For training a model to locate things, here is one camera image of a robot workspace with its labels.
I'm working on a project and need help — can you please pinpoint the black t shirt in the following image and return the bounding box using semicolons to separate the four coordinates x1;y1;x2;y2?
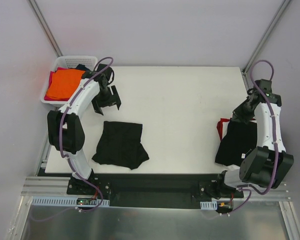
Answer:
92;121;150;170
214;121;260;166

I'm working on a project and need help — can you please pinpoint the white plastic laundry basket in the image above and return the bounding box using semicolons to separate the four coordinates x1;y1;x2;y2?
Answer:
40;55;98;108

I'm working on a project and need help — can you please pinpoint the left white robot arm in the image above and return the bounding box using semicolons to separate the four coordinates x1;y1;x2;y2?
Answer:
47;63;122;195

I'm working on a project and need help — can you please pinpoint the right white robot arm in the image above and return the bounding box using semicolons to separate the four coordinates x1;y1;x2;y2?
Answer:
214;79;294;198

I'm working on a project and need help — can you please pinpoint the navy t shirt in basket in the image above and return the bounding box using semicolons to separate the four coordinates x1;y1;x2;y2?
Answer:
75;64;90;71

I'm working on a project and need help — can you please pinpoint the orange t shirt in basket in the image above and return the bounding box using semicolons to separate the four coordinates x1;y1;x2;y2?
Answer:
59;69;84;101

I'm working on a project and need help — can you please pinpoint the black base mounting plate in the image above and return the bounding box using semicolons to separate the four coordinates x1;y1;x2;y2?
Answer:
66;172;250;208

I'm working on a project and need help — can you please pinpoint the right aluminium corner post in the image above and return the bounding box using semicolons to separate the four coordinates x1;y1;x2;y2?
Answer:
241;0;293;76

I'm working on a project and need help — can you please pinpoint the aluminium corner post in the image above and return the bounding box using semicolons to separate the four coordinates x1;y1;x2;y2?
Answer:
27;0;63;58
241;0;293;76

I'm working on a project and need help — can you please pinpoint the left aluminium corner post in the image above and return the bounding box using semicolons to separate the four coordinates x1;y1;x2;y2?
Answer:
27;0;63;58

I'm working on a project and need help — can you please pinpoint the right white cable duct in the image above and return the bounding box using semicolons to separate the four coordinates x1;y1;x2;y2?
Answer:
200;200;218;211

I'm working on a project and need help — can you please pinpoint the white cable duct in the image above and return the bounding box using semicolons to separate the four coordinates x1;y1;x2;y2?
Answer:
200;200;218;211
32;196;110;208

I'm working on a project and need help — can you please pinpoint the left white cable duct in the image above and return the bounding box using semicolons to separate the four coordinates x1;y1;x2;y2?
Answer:
32;196;110;208

